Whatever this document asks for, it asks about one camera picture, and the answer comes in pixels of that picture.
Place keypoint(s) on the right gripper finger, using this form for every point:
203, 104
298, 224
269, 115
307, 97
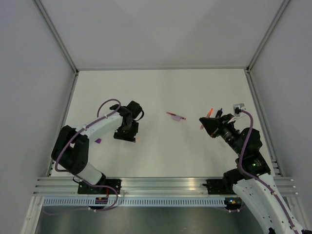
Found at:
204, 120
212, 128

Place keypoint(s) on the left aluminium frame post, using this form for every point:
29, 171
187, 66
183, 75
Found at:
55, 35

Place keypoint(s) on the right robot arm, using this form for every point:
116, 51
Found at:
252, 180

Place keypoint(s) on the aluminium frame post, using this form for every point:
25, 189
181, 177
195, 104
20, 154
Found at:
55, 35
276, 19

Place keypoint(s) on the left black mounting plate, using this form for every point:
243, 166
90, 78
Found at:
110, 184

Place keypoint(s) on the red pen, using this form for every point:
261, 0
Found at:
172, 114

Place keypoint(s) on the black mounting plate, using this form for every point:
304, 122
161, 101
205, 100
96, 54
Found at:
110, 184
215, 187

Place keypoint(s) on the orange highlighter pen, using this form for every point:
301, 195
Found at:
207, 116

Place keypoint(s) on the light purple pen cap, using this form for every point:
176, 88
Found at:
177, 118

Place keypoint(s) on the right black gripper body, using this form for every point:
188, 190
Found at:
226, 128

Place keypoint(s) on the dark purple pen cap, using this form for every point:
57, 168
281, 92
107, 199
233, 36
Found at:
98, 140

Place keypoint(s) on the white slotted cable duct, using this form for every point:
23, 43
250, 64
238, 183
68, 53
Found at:
137, 201

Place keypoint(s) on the right aluminium frame post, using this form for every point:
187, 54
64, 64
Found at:
276, 19

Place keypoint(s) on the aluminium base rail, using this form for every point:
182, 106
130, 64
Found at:
130, 186

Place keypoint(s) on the black purple-tipped marker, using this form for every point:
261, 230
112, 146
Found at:
219, 113

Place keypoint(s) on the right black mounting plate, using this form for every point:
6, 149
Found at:
215, 187

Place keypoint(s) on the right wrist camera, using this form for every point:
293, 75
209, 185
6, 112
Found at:
237, 108

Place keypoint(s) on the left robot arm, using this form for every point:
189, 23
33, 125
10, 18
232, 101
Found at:
71, 150

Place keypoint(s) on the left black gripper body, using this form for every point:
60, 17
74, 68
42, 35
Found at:
126, 133

